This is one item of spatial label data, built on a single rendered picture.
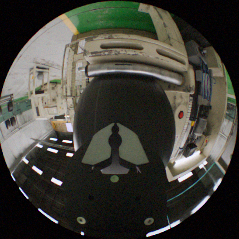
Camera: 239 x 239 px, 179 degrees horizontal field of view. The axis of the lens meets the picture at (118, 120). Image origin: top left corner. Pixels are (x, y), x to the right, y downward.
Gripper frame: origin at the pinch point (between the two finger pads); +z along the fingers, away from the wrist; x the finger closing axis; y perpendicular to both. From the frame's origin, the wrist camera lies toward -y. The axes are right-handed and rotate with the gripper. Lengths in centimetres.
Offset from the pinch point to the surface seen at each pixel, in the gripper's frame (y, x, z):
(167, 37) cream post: -38, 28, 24
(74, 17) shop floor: -97, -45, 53
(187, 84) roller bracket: -9.8, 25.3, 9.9
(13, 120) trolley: 43, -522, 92
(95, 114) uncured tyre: -0.8, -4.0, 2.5
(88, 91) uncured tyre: -4.9, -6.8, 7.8
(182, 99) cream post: -2.7, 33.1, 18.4
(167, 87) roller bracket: -6.9, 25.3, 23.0
